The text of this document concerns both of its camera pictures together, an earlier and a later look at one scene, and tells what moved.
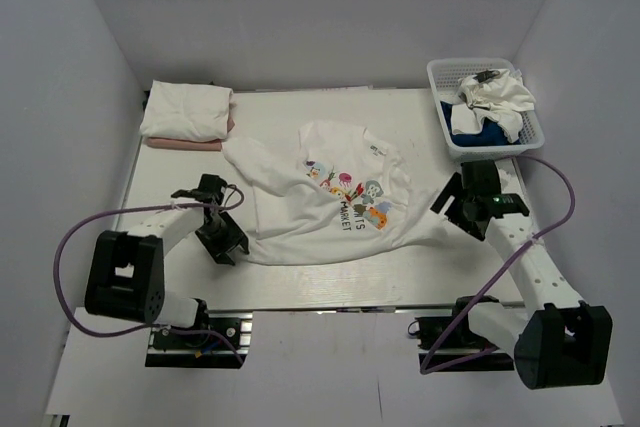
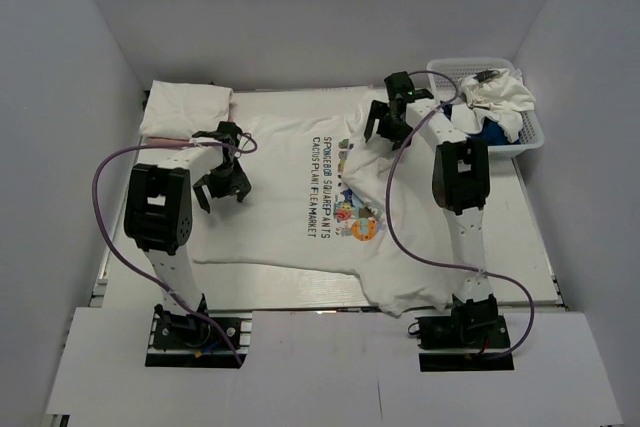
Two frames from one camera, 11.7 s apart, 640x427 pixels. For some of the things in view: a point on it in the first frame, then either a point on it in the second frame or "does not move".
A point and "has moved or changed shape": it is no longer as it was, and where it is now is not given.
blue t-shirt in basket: (491, 134) does not move
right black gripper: (452, 212) to (396, 136)
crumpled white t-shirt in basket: (496, 95) does not move
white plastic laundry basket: (444, 75) does not move
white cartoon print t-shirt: (348, 193) has moved or changed shape
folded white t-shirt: (194, 112) does not move
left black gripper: (235, 236) to (237, 184)
